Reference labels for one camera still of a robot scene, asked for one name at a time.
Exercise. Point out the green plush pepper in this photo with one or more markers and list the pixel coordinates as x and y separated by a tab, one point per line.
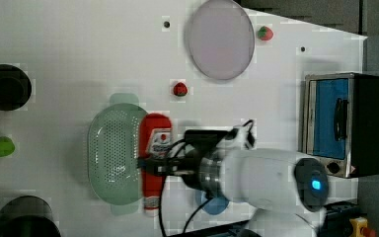
7	146

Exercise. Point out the green plastic strainer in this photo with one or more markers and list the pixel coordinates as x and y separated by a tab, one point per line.
112	150

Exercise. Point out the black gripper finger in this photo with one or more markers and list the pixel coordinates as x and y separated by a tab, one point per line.
151	162

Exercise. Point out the yellow red emergency button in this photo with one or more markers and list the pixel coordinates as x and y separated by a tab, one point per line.
360	228

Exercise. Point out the blue bowl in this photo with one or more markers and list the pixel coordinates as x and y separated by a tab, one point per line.
213	206

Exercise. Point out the black cylindrical cup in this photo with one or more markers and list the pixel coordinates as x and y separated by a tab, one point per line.
27	216

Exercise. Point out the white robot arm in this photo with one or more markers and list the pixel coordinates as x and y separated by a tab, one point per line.
288	189

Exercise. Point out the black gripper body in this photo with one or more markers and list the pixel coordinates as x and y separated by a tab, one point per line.
187	167

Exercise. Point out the plush strawberry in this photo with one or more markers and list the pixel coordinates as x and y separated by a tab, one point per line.
265	33

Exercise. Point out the round grey plate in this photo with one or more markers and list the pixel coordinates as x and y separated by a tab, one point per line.
221	39

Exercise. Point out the red plush ketchup bottle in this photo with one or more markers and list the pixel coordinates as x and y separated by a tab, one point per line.
155	137

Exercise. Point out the silver toaster oven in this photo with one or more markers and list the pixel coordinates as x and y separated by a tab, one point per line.
341	123

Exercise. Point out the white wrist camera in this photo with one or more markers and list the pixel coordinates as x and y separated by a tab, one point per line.
241	136

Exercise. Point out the small red plush tomato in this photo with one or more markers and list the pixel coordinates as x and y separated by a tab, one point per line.
180	89

